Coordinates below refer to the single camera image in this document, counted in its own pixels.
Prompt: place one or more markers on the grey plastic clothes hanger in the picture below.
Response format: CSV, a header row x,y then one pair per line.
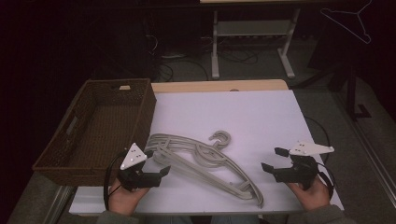
x,y
221,134
256,193
186,169
174,137

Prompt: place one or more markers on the brown wicker basket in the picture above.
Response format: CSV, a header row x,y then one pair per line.
x,y
102,130

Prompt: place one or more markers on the white metal desk frame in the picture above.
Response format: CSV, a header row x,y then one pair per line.
x,y
214,46

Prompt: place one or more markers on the black floor stand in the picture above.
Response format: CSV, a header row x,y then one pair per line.
x,y
351,93

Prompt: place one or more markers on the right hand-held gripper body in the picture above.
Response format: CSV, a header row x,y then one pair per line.
x,y
302,169

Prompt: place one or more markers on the person's left hand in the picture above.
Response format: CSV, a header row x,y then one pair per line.
x,y
123,200

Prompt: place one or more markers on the wooden table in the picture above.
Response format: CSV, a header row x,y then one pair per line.
x,y
218,85

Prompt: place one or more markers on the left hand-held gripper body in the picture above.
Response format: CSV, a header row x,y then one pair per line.
x,y
132,157

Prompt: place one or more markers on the person's right hand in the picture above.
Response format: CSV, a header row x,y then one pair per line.
x,y
313,197

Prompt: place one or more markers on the aluminium rail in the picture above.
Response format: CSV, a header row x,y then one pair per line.
x,y
378,169
60,202

